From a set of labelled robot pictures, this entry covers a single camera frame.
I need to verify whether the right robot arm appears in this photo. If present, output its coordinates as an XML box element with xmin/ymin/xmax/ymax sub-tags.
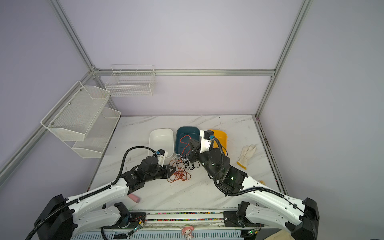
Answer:
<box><xmin>189</xmin><ymin>139</ymin><xmax>320</xmax><ymax>240</ymax></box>

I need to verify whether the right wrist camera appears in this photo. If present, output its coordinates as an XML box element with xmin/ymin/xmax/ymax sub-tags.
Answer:
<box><xmin>200</xmin><ymin>130</ymin><xmax>214</xmax><ymax>153</ymax></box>

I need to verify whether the white wire wall basket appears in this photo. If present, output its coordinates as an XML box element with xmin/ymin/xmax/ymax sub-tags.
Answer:
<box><xmin>105</xmin><ymin>65</ymin><xmax>157</xmax><ymax>97</ymax></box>

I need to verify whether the purple pink spatula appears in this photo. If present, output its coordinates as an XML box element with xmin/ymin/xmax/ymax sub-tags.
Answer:
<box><xmin>128</xmin><ymin>194</ymin><xmax>141</xmax><ymax>203</ymax></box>

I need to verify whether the dark teal plastic bin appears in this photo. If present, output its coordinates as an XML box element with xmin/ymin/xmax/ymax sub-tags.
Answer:
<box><xmin>175</xmin><ymin>126</ymin><xmax>200</xmax><ymax>157</ymax></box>

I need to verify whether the white mesh shelf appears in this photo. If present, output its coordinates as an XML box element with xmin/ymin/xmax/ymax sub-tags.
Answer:
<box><xmin>72</xmin><ymin>108</ymin><xmax>121</xmax><ymax>159</ymax></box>
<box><xmin>41</xmin><ymin>81</ymin><xmax>111</xmax><ymax>142</ymax></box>

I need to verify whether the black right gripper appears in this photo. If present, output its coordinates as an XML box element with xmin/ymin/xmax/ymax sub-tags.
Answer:
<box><xmin>186</xmin><ymin>137</ymin><xmax>219</xmax><ymax>179</ymax></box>

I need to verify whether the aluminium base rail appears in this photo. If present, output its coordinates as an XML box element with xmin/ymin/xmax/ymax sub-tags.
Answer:
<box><xmin>71</xmin><ymin>209</ymin><xmax>289</xmax><ymax>240</ymax></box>

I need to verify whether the white mesh lower shelf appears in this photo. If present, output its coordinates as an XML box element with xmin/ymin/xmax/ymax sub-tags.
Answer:
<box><xmin>72</xmin><ymin>108</ymin><xmax>121</xmax><ymax>159</ymax></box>

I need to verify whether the white mesh upper shelf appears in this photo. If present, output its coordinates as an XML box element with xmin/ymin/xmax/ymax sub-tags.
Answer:
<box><xmin>41</xmin><ymin>81</ymin><xmax>111</xmax><ymax>142</ymax></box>

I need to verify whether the white plastic bin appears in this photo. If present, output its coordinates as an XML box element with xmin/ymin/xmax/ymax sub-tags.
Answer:
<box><xmin>149</xmin><ymin>128</ymin><xmax>175</xmax><ymax>159</ymax></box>

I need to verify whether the black cable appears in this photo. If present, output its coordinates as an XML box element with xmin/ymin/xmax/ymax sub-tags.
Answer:
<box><xmin>175</xmin><ymin>152</ymin><xmax>201</xmax><ymax>171</ymax></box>

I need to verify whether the yellow plastic bin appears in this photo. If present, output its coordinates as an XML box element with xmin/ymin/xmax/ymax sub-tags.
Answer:
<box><xmin>209</xmin><ymin>129</ymin><xmax>228</xmax><ymax>157</ymax></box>

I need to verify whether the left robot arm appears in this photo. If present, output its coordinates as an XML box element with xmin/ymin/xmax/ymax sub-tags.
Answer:
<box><xmin>26</xmin><ymin>150</ymin><xmax>176</xmax><ymax>240</ymax></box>

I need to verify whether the pink doll figure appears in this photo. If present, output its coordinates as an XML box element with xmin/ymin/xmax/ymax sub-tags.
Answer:
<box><xmin>181</xmin><ymin>226</ymin><xmax>194</xmax><ymax>240</ymax></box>

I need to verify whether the white work glove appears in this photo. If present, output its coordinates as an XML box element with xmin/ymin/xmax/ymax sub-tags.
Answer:
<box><xmin>237</xmin><ymin>145</ymin><xmax>257</xmax><ymax>170</ymax></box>

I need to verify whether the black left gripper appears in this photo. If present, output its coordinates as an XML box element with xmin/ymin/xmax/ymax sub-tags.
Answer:
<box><xmin>145</xmin><ymin>163</ymin><xmax>176</xmax><ymax>183</ymax></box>

